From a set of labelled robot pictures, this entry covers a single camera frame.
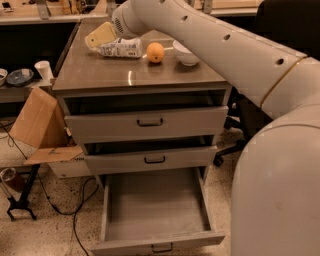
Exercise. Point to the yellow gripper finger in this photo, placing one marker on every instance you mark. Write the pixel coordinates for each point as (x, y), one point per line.
(102, 35)

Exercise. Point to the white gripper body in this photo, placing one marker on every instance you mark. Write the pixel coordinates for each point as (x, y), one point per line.
(120, 17)

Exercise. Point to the clear plastic water bottle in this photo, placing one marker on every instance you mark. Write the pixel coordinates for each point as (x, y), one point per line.
(121, 48)

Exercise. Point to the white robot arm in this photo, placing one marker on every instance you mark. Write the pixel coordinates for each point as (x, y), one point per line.
(276, 186)

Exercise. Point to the grey drawer cabinet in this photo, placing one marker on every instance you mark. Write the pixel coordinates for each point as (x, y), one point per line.
(87, 74)

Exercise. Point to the grey top drawer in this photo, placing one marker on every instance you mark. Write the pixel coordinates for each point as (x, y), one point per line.
(142, 117)

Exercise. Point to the grey drawer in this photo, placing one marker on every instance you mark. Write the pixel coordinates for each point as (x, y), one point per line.
(142, 117)
(149, 155)
(155, 212)

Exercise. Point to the grey middle drawer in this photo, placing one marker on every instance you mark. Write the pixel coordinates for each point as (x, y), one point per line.
(149, 155)

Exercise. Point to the grey bottom drawer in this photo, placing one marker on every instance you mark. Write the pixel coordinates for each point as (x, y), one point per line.
(155, 212)

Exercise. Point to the orange fruit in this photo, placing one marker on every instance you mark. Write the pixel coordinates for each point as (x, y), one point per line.
(155, 52)

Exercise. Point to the white ceramic bowl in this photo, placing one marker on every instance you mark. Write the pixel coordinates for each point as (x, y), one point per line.
(186, 57)

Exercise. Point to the white paper cup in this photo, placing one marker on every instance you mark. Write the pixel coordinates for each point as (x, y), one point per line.
(44, 69)

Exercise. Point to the dark blue bowl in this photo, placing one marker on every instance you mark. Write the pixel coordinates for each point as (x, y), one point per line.
(20, 77)

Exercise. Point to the wooden workbench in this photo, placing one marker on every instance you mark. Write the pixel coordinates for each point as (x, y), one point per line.
(13, 12)

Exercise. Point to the white bowl at left edge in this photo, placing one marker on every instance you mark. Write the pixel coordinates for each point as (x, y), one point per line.
(3, 75)

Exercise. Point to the brown cardboard box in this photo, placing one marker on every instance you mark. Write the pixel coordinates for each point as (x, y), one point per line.
(41, 125)

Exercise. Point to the grey side shelf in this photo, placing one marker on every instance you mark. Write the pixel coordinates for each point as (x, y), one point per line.
(20, 94)

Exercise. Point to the black office chair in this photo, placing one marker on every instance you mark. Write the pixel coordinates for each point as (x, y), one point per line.
(293, 23)

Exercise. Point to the black metal stand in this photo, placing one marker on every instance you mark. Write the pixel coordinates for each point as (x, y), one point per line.
(11, 178)

